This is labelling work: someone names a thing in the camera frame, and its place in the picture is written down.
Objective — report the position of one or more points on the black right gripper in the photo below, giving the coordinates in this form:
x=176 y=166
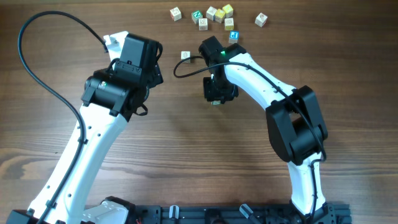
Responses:
x=211 y=96

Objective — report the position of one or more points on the white M picture block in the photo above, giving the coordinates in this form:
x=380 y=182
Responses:
x=203 y=24

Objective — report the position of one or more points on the red K picture block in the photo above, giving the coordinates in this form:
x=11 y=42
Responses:
x=261 y=19

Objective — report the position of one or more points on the green base tower block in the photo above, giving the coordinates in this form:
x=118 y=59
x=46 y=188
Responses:
x=215 y=102

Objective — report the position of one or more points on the red picture block far left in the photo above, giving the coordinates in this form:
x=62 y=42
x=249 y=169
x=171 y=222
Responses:
x=175 y=14

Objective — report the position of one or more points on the green N letter block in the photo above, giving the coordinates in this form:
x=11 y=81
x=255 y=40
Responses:
x=196 y=15

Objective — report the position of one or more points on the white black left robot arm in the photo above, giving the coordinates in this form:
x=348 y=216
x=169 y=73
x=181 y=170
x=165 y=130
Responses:
x=112 y=95

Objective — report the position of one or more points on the blue P letter block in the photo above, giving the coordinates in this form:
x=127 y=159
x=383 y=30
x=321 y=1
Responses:
x=233 y=37

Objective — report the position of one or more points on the yellow block top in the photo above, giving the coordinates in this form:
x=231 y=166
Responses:
x=228 y=9

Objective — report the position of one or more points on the white blue picture block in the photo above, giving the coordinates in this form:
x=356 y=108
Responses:
x=210 y=13

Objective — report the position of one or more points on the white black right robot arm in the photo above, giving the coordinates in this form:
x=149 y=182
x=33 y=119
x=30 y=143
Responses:
x=295 y=124

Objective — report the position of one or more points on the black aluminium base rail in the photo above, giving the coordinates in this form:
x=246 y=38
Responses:
x=217 y=214

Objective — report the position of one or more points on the green Z white block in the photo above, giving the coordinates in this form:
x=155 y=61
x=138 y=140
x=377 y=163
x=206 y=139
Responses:
x=185 y=56

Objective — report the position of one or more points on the yellow block left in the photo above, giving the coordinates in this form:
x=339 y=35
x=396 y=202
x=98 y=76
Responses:
x=219 y=15

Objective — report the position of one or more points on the yellow white picture block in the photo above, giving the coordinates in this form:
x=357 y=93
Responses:
x=229 y=23

